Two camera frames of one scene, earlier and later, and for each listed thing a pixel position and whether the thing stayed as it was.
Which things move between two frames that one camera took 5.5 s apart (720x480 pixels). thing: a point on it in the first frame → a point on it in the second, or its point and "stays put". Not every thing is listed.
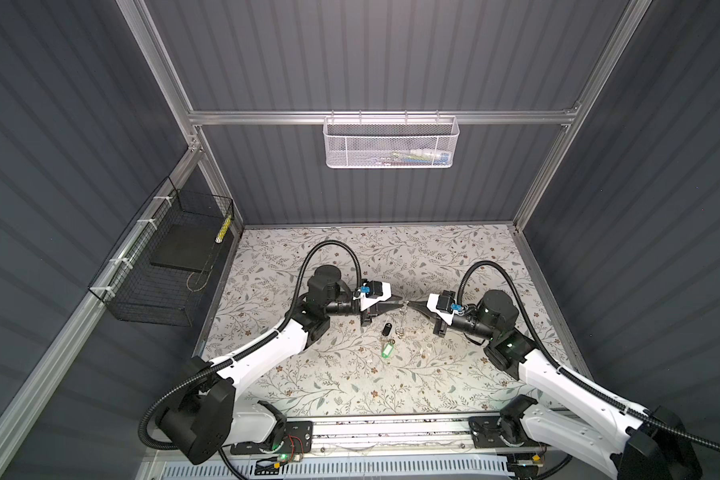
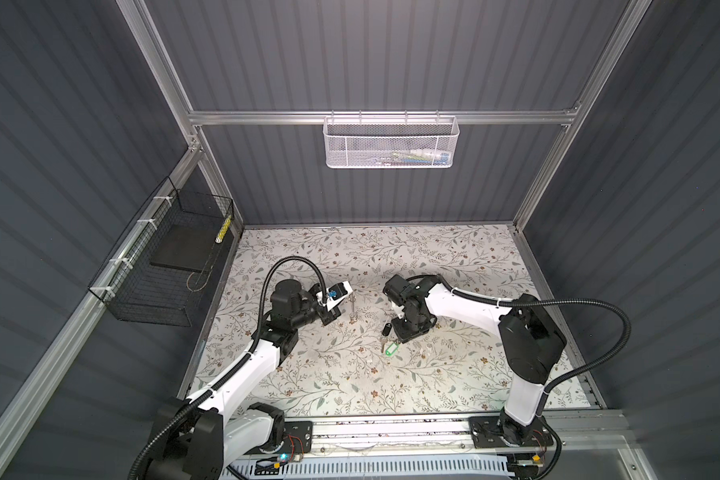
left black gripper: (364, 318) → (326, 318)
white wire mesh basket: (390, 142) stays put
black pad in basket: (188, 246) stays put
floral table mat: (400, 363) stays put
